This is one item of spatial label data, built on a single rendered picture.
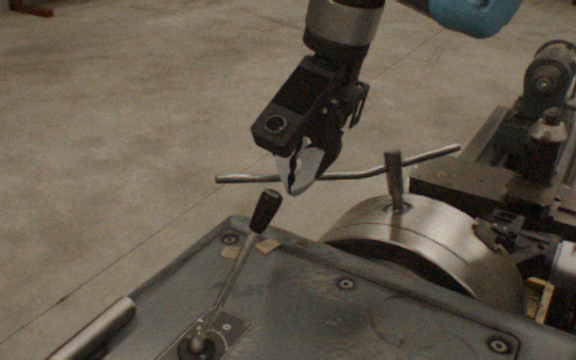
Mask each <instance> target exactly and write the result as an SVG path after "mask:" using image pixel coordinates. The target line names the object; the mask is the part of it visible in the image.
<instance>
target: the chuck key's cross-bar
mask: <svg viewBox="0 0 576 360"><path fill-rule="evenodd" d="M459 151H461V145H460V144H459V143H455V144H452V145H448V146H445V147H442V148H438V149H435V150H431V151H428V152H425V153H421V154H418V155H414V156H411V157H408V158H403V159H401V167H402V168H404V167H409V166H412V165H415V164H419V163H422V162H425V161H429V160H432V159H435V158H439V157H442V156H445V155H449V154H452V153H456V152H459ZM387 172H389V168H388V166H387V165H386V164H383V165H379V166H376V167H372V168H369V169H366V170H361V171H332V172H324V173H323V174H322V175H321V177H320V178H319V179H318V180H317V181H339V180H362V179H367V178H371V177H374V176H377V175H381V174H384V173H387ZM276 182H282V181H281V178H280V176H279V173H257V174H219V175H216V176H215V183H216V184H245V183H276Z"/></svg>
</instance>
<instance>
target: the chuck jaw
mask: <svg viewBox="0 0 576 360"><path fill-rule="evenodd" d="M474 220H475V221H477V222H478V223H479V224H478V226H477V227H476V228H475V229H473V228H472V227H471V230H473V231H474V233H473V234H474V235H475V236H476V237H478V238H479V239H480V240H481V241H482V242H483V243H484V244H485V245H486V246H487V247H488V248H489V249H490V250H491V251H492V252H493V253H494V254H495V253H497V254H498V252H497V251H496V250H495V248H496V246H497V244H496V243H495V242H494V240H495V238H496V236H497V235H496V234H495V233H494V232H493V231H492V230H491V229H490V228H489V227H488V226H487V225H486V224H485V223H484V222H483V221H481V220H480V219H479V218H478V217H476V218H475V219H474Z"/></svg>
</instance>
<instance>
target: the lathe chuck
mask: <svg viewBox="0 0 576 360"><path fill-rule="evenodd" d="M401 197H402V204H404V205H408V206H409V207H410V208H411V210H410V211H409V212H408V213H404V214H389V213H387V212H386V209H387V208H388V207H389V206H391V205H392V201H391V196H389V195H381V196H376V197H372V198H369V199H366V200H364V201H362V202H360V203H358V204H356V205H354V206H353V207H351V208H350V209H349V210H348V211H346V212H345V213H344V214H343V215H342V216H341V217H340V218H339V220H338V221H337V222H336V223H335V224H334V225H333V226H332V227H331V228H330V229H329V230H328V231H327V232H326V233H325V234H324V235H323V236H322V237H324V236H325V235H327V234H329V233H330V232H332V231H334V230H337V229H339V228H342V227H346V226H350V225H357V224H381V225H388V226H393V227H397V228H401V229H406V230H409V231H412V232H414V233H417V234H420V235H422V236H424V237H426V238H429V239H431V240H432V241H434V242H436V243H438V244H440V245H441V246H443V247H445V248H446V249H448V250H449V251H451V252H452V253H454V254H455V255H456V256H458V257H459V258H460V259H461V260H463V261H464V262H465V263H466V264H467V265H468V266H470V267H471V268H472V269H473V270H474V271H475V272H476V273H477V274H478V275H479V276H480V278H481V279H482V280H483V281H484V282H485V283H486V285H487V286H488V287H489V289H490V290H491V291H492V293H493V294H494V296H495V297H496V299H497V301H498V302H499V304H500V306H501V308H502V309H505V310H507V311H510V312H513V313H516V314H518V315H521V317H524V318H526V314H527V299H526V292H525V288H524V284H523V281H522V278H521V276H520V273H519V271H518V269H517V267H516V265H515V263H514V262H513V260H512V258H511V257H510V255H509V254H508V252H507V251H506V250H505V248H504V247H503V246H502V245H501V244H498V245H497V246H496V248H495V250H496V251H497V252H498V254H497V253H495V254H494V253H493V252H492V251H491V250H490V249H489V248H488V247H487V246H486V245H485V244H484V243H483V242H482V241H481V240H480V239H479V238H478V237H476V236H475V235H474V234H473V233H474V231H473V230H471V227H472V228H473V229H475V228H476V227H477V226H478V224H479V223H478V222H477V221H475V220H474V219H472V218H471V217H469V216H468V215H466V214H465V213H463V212H461V211H459V210H457V209H455V208H453V207H451V206H449V205H447V204H444V203H442V202H439V201H436V200H433V199H430V198H426V197H421V196H416V195H408V194H402V195H401ZM322 237H321V238H322ZM321 238H320V239H321ZM320 239H319V240H320ZM319 240H318V241H319Z"/></svg>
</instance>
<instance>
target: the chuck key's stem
mask: <svg viewBox="0 0 576 360"><path fill-rule="evenodd" d="M383 157H384V164H386V165H387V166H388V168H389V172H387V173H385V174H386V183H387V192H388V195H389V196H391V201H392V208H391V210H393V211H394V212H395V213H396V212H399V211H402V210H404V209H403V206H402V197H401V195H402V194H403V193H404V187H403V177H402V167H401V157H400V151H399V150H397V149H389V150H386V151H385V152H384V153H383Z"/></svg>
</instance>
